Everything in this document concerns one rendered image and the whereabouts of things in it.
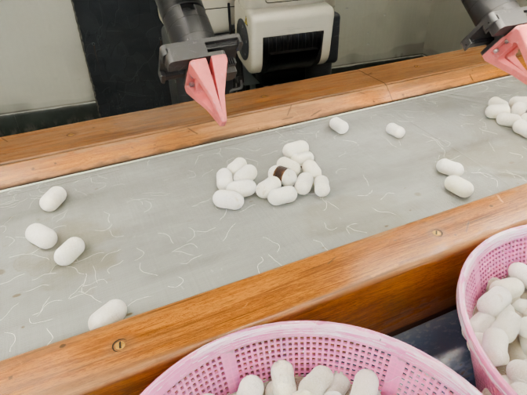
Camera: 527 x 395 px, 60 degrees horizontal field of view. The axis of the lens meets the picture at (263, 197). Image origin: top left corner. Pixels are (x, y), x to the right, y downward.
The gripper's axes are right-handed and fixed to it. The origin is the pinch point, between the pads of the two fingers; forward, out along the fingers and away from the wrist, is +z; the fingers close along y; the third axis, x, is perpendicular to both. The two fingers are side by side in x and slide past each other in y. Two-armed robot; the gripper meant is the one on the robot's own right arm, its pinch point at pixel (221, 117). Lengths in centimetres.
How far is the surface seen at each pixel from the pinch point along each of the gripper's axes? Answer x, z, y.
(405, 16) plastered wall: 155, -108, 187
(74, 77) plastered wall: 176, -118, -12
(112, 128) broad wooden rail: 13.5, -8.1, -11.8
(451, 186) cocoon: -6.6, 17.5, 21.5
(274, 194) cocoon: -2.5, 11.7, 2.0
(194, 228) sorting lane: -1.0, 12.5, -7.6
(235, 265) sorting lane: -5.9, 18.1, -5.8
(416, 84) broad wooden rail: 11.0, -3.2, 39.5
